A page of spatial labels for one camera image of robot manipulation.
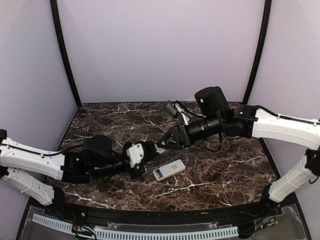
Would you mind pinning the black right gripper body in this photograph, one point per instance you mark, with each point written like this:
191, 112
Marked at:
187, 142

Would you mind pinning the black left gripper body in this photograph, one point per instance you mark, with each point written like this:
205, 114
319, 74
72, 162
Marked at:
138, 172

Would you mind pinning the blue battery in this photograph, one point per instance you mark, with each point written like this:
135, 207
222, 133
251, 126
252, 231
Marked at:
159, 173

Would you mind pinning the white remote control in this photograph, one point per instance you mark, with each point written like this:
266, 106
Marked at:
170, 169

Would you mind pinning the white battery cover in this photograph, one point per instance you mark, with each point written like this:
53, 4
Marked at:
160, 150

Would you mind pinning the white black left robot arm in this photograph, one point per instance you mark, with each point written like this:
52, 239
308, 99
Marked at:
93, 159

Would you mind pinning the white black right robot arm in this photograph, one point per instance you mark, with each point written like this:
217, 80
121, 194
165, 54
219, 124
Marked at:
252, 122

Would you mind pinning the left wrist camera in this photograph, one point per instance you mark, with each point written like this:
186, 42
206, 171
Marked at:
135, 154

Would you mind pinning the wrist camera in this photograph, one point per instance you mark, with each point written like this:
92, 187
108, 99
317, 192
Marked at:
135, 154
177, 112

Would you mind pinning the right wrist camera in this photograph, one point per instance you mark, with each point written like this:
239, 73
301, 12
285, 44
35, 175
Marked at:
177, 112

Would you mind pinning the white slotted cable duct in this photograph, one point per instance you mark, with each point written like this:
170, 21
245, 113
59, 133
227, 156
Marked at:
118, 231

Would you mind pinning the black front rail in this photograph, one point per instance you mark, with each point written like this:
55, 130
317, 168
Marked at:
232, 215

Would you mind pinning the black right corner frame post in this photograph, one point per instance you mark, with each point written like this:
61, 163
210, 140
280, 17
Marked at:
259, 51

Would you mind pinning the black corner frame post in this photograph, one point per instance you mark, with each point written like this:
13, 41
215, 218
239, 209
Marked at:
63, 52
259, 51

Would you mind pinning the black left corner frame post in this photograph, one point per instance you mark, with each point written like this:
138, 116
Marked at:
63, 52

